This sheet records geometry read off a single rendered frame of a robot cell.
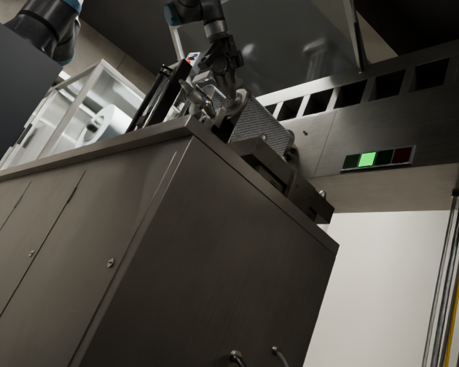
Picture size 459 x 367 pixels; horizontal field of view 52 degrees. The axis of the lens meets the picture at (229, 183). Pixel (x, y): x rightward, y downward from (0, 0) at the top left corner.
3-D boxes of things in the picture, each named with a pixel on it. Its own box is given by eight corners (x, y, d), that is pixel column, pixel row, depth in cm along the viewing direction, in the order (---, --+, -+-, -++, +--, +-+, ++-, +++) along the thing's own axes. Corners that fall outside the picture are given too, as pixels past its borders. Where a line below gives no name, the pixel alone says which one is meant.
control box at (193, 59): (178, 65, 222) (187, 50, 226) (186, 76, 226) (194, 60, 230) (190, 65, 218) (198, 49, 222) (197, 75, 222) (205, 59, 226)
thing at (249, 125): (224, 148, 153) (245, 104, 160) (269, 188, 165) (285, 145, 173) (225, 148, 152) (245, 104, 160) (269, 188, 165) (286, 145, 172)
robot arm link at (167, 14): (166, -11, 146) (198, -15, 150) (160, 12, 156) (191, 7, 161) (175, 11, 145) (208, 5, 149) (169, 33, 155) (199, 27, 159)
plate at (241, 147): (215, 159, 144) (222, 143, 147) (292, 224, 166) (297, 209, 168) (252, 154, 132) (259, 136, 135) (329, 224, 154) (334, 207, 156)
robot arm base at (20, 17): (-6, 23, 110) (17, -6, 114) (-15, 47, 122) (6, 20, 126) (52, 64, 116) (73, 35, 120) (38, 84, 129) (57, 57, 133)
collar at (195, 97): (182, 98, 185) (189, 86, 188) (193, 108, 189) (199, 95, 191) (192, 95, 181) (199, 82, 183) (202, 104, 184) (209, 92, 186)
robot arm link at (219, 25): (213, 20, 154) (198, 28, 160) (217, 35, 154) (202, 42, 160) (229, 19, 158) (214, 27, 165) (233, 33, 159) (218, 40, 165)
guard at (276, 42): (173, 28, 259) (174, 28, 259) (198, 117, 266) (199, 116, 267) (332, -58, 181) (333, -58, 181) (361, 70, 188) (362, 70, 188)
